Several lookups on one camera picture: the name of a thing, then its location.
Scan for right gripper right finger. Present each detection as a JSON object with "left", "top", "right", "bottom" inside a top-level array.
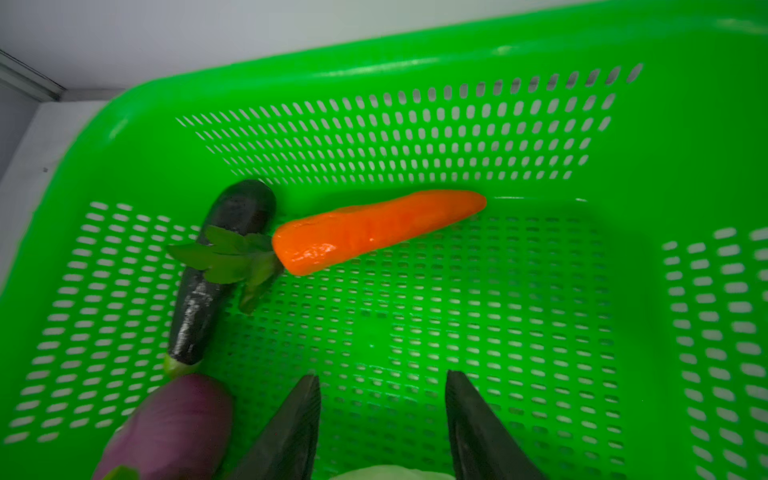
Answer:
[{"left": 445, "top": 370, "right": 545, "bottom": 479}]

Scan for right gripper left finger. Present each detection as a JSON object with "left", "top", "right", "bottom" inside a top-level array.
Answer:
[{"left": 230, "top": 375, "right": 321, "bottom": 480}]

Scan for green plastic basket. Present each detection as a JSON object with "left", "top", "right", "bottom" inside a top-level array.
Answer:
[{"left": 1, "top": 1, "right": 767, "bottom": 479}]

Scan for dark toy eggplant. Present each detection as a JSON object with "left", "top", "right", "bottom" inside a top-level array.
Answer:
[{"left": 164, "top": 180, "right": 276, "bottom": 378}]

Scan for white toy radish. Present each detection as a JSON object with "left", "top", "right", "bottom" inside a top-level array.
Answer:
[{"left": 331, "top": 465, "right": 455, "bottom": 480}]

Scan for purple toy turnip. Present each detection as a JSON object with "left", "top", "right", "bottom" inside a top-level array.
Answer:
[{"left": 93, "top": 374, "right": 234, "bottom": 479}]

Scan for orange toy carrot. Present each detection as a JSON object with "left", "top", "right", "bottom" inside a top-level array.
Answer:
[{"left": 164, "top": 189, "right": 488, "bottom": 316}]

